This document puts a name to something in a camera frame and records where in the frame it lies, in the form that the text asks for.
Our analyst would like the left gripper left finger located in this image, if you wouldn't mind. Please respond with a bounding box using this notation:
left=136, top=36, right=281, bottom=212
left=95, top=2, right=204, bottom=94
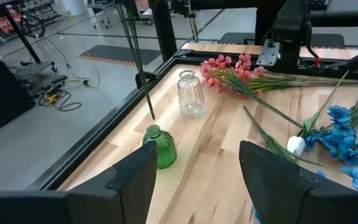
left=65, top=141, right=158, bottom=224

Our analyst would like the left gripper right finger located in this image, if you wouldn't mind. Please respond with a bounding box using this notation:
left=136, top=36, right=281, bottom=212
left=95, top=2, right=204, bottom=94
left=239, top=140, right=358, bottom=224

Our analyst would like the white artificial tulip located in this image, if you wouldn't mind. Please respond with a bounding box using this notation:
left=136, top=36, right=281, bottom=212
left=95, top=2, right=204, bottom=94
left=286, top=70, right=351, bottom=158

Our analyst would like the blue artificial flower bunch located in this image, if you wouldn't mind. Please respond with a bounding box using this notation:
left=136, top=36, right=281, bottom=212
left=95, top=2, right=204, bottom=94
left=242, top=105, right=358, bottom=224
left=305, top=83, right=358, bottom=167

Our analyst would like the pink artificial flower bunch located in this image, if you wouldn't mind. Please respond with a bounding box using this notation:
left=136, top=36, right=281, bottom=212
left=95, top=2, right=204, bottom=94
left=233, top=53, right=358, bottom=94
left=199, top=54, right=305, bottom=129

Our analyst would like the green ribbed glass vase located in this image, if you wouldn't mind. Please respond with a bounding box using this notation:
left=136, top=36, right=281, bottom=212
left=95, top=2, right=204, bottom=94
left=142, top=124, right=178, bottom=170

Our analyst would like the clear ribbed glass vase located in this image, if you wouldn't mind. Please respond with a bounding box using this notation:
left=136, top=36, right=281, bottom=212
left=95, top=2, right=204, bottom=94
left=177, top=70, right=207, bottom=118

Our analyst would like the yellow power plug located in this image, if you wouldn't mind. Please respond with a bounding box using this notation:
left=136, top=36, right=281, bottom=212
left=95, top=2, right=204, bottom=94
left=44, top=91, right=59, bottom=104

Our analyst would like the black mat with hazard stripe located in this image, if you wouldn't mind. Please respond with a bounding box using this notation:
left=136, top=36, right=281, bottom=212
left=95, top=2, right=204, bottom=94
left=78, top=44, right=163, bottom=68

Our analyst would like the dark grey floor mat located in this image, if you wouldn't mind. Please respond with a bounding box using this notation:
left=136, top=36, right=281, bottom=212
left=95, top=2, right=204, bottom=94
left=218, top=32, right=346, bottom=48

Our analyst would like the black equipment case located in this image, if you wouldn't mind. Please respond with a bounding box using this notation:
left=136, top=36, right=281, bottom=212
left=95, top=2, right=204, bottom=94
left=0, top=58, right=37, bottom=139

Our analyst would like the black wheeled stand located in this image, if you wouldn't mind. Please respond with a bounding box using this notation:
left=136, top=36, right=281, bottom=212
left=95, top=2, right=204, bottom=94
left=0, top=0, right=58, bottom=77

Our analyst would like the office chair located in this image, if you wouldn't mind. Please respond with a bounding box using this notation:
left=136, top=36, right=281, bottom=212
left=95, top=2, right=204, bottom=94
left=87, top=0, right=113, bottom=29

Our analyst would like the grey office desk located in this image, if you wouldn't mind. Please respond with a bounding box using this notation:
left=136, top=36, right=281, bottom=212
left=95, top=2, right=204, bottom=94
left=255, top=0, right=358, bottom=40

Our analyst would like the shelf with red bins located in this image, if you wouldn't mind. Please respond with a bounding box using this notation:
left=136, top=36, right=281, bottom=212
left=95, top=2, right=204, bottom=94
left=0, top=0, right=63, bottom=37

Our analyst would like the black aluminium table frame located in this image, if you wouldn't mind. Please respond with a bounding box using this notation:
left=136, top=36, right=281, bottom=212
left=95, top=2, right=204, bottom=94
left=25, top=46, right=358, bottom=192

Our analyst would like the black clamp bracket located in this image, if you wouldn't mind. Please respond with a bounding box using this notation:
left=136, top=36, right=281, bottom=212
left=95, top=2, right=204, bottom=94
left=134, top=70, right=158, bottom=91

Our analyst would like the yellow floor cable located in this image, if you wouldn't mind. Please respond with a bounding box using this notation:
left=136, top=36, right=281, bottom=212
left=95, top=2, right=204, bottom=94
left=59, top=0, right=101, bottom=88

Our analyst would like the black floor cable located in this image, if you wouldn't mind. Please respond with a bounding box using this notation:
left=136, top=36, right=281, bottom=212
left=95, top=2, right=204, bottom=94
left=20, top=37, right=85, bottom=113

